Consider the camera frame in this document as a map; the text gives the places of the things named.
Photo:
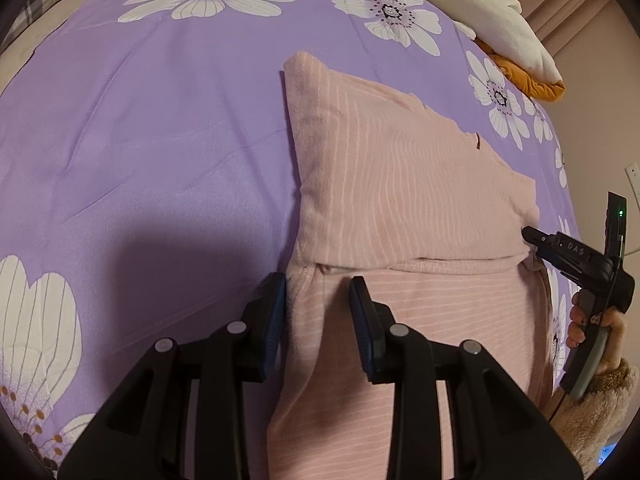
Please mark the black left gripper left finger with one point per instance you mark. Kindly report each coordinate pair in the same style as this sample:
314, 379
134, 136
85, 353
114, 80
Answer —
247, 348

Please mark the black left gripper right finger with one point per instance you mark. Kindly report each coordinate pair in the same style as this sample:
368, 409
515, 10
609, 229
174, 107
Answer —
389, 351

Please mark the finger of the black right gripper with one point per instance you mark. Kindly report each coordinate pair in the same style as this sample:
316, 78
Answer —
570, 257

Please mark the pink striped knit garment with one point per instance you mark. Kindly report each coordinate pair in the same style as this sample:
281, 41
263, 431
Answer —
431, 217

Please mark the fluffy beige sleeve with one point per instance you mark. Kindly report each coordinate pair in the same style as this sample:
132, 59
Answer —
585, 425

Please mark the purple floral bed sheet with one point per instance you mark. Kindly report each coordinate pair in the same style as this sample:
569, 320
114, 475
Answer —
148, 179

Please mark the black camera box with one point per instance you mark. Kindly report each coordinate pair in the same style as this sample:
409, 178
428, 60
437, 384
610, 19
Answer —
615, 226

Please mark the white wall socket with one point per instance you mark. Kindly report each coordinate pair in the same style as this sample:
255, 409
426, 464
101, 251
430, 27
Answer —
633, 175

